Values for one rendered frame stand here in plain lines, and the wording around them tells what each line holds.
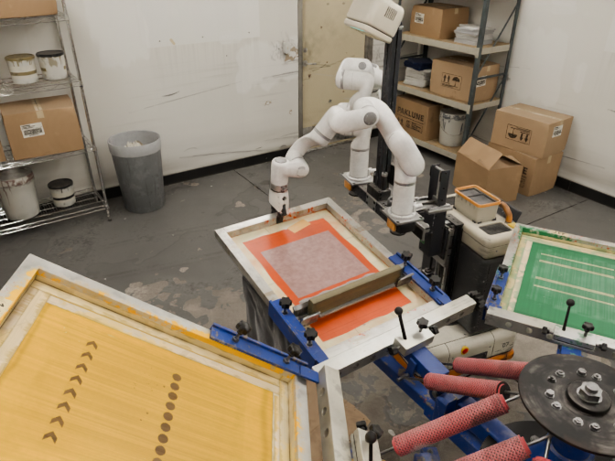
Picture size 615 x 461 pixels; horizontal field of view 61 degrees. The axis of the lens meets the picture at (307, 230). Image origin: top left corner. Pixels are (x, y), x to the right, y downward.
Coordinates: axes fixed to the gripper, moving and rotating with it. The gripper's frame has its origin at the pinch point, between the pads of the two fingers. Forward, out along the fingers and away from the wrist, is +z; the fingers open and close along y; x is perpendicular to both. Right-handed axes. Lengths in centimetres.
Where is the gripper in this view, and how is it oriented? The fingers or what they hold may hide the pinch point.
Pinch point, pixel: (276, 216)
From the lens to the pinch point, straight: 230.3
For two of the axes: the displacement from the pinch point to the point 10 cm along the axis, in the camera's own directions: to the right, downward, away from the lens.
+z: -0.9, 7.9, 6.0
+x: -8.4, 2.7, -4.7
